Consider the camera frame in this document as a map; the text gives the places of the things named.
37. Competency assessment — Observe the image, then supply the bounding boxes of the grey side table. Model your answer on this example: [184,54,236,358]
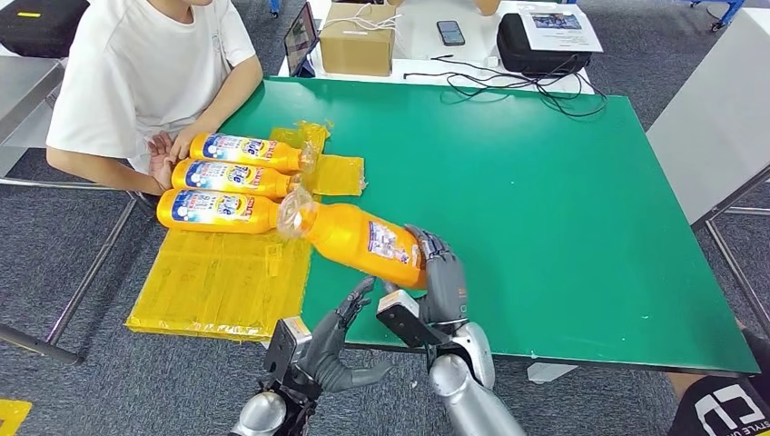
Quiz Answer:
[647,6,770,338]

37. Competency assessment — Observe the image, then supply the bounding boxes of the white cord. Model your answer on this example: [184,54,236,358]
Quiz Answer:
[321,3,403,35]

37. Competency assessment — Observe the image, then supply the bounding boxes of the person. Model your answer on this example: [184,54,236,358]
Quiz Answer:
[45,0,264,197]
[384,0,501,17]
[666,319,770,436]

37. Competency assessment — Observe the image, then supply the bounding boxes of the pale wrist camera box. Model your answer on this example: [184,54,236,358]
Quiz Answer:
[262,317,312,386]
[375,290,452,349]

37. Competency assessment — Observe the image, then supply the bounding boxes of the orange detergent bottle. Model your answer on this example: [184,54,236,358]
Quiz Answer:
[188,132,318,174]
[276,187,429,290]
[156,188,284,235]
[171,158,302,201]

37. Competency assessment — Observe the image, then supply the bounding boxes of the black carry case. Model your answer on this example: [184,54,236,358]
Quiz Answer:
[497,13,594,77]

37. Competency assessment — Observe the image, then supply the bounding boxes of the black cable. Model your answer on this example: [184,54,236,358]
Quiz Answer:
[402,54,608,118]

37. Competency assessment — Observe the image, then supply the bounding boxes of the white table foot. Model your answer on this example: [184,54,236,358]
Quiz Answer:
[527,362,580,385]

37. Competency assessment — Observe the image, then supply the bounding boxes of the yellow tape mat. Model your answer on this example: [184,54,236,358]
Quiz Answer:
[124,120,367,343]

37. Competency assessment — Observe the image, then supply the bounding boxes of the grey metal-frame table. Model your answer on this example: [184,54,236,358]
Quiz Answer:
[0,56,140,367]

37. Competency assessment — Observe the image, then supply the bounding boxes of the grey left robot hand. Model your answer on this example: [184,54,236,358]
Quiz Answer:
[297,276,395,395]

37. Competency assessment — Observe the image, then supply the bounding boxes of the black smartphone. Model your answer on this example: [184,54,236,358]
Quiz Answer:
[436,20,466,47]

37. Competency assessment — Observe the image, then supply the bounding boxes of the printed paper sheet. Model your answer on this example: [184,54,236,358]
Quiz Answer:
[518,3,604,54]

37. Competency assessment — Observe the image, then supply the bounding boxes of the blue metal rack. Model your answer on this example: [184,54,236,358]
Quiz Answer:
[679,0,744,31]

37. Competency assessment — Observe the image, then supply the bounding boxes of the white table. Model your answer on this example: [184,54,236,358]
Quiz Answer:
[277,0,597,96]

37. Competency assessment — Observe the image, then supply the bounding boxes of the brown cardboard box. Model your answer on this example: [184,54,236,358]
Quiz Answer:
[319,3,399,77]

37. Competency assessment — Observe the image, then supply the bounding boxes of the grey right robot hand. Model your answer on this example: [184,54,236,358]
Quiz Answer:
[402,223,469,331]

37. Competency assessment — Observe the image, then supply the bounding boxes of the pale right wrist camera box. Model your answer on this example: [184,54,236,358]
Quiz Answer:
[375,290,452,349]

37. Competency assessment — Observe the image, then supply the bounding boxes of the dark tablet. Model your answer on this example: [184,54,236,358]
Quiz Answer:
[282,1,320,78]

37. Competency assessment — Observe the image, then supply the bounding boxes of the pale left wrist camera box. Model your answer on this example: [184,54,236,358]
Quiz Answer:
[262,317,312,386]

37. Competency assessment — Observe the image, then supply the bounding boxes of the black bag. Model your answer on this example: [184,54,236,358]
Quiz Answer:
[0,0,90,60]

